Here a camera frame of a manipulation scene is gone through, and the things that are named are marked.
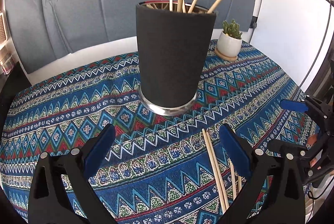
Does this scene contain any wooden chopstick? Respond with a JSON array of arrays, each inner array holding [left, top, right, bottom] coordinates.
[[201, 128, 226, 214], [205, 131, 229, 213]]

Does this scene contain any black cylindrical utensil holder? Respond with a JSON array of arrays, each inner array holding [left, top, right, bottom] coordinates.
[[136, 3, 216, 116]]

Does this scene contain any white refrigerator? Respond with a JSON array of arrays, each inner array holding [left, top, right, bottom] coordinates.
[[251, 0, 333, 92]]

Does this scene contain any patterned blue tablecloth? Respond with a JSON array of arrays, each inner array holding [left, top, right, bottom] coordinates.
[[1, 41, 319, 223]]

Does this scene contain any wooden plant coaster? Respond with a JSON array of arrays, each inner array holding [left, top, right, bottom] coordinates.
[[214, 47, 239, 62]]

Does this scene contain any small potted succulent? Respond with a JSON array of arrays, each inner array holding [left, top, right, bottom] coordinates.
[[217, 19, 242, 58]]

